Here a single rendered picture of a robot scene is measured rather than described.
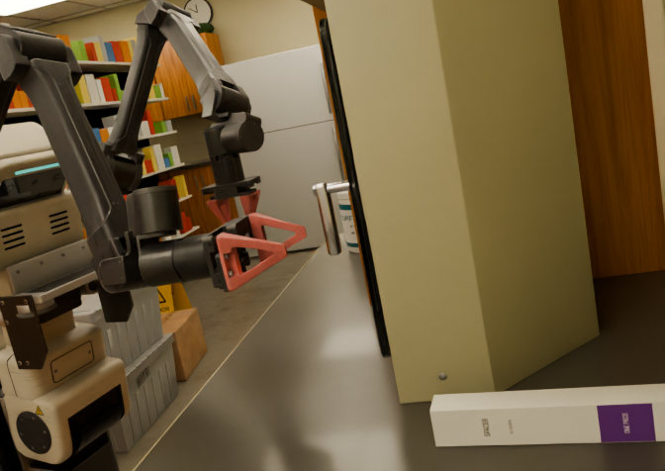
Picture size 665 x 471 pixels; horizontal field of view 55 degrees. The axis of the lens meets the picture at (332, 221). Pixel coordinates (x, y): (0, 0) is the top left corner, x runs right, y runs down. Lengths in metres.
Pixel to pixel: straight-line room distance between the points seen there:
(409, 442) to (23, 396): 1.05
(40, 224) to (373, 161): 0.99
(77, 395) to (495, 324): 1.05
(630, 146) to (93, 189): 0.80
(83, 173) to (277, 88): 4.90
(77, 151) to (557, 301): 0.67
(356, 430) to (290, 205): 5.19
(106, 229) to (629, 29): 0.81
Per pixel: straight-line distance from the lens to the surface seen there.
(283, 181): 5.86
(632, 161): 1.10
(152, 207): 0.84
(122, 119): 1.59
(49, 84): 1.03
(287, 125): 5.79
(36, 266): 1.50
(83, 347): 1.62
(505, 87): 0.75
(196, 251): 0.81
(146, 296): 3.21
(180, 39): 1.44
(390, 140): 0.70
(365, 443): 0.72
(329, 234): 0.77
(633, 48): 1.09
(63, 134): 0.99
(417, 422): 0.75
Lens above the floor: 1.30
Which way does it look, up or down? 10 degrees down
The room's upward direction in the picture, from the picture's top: 11 degrees counter-clockwise
